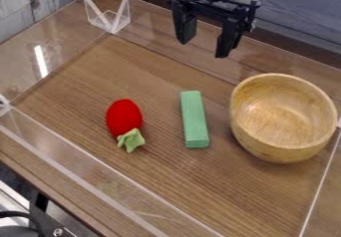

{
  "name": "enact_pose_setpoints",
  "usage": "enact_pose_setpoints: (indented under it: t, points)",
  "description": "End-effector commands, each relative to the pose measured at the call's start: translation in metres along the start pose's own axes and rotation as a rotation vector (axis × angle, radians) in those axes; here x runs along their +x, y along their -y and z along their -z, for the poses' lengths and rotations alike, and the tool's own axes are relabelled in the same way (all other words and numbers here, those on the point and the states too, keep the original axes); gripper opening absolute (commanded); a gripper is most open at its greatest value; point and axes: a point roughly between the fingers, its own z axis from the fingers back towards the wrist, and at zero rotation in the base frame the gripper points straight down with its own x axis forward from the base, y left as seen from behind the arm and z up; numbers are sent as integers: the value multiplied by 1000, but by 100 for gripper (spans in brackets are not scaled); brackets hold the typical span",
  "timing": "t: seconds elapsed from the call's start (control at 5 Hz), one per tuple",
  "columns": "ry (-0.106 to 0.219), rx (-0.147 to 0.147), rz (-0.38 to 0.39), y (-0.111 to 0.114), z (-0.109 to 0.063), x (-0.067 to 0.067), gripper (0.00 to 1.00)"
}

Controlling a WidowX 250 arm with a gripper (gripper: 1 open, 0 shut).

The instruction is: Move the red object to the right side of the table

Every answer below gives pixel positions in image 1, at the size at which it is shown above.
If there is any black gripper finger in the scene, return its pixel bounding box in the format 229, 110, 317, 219
214, 18, 244, 58
171, 0, 197, 45

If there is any red plush strawberry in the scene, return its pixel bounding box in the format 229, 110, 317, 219
106, 99, 146, 153

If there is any wooden bowl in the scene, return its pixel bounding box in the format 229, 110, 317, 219
229, 73, 338, 164

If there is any green rectangular block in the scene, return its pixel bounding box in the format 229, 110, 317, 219
179, 91, 209, 148

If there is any clear acrylic corner bracket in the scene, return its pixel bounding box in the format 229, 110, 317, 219
84, 0, 131, 34

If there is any black table leg bracket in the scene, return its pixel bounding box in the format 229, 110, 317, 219
30, 193, 78, 237

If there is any black cable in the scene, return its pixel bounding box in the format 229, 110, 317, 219
0, 210, 46, 237

